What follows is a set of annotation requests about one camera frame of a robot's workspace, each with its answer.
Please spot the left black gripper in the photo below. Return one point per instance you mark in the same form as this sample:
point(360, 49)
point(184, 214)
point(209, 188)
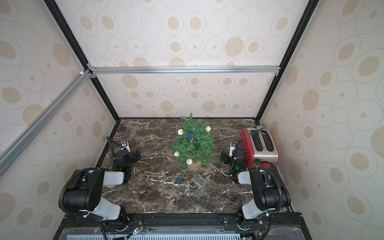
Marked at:
point(132, 156)

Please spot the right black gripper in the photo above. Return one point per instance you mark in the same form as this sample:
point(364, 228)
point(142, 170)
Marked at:
point(227, 157)

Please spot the small green christmas tree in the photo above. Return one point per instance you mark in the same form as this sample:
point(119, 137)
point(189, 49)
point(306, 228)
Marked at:
point(194, 144)

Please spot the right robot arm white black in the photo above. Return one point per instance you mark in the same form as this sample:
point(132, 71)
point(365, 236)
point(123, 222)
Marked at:
point(270, 194)

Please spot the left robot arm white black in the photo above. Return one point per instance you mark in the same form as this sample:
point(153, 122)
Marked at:
point(82, 194)

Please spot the clear plastic battery box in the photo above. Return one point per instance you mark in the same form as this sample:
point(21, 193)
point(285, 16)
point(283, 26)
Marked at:
point(199, 182)

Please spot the red silver toaster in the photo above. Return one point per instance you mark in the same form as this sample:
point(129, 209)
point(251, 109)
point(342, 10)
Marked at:
point(259, 147)

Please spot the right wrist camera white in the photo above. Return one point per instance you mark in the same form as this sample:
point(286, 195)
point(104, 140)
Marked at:
point(233, 147)

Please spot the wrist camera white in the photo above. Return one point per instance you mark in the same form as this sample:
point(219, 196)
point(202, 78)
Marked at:
point(233, 147)
point(125, 146)

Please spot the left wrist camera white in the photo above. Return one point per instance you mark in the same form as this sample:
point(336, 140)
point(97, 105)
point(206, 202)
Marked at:
point(125, 146)

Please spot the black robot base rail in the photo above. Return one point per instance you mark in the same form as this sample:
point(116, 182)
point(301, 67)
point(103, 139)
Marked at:
point(224, 226)

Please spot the horizontal aluminium frame bar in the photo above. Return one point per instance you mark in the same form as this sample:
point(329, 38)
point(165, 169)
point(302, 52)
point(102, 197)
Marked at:
point(186, 70)

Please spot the left diagonal aluminium frame bar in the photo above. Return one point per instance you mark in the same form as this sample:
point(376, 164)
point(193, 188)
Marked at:
point(26, 137)

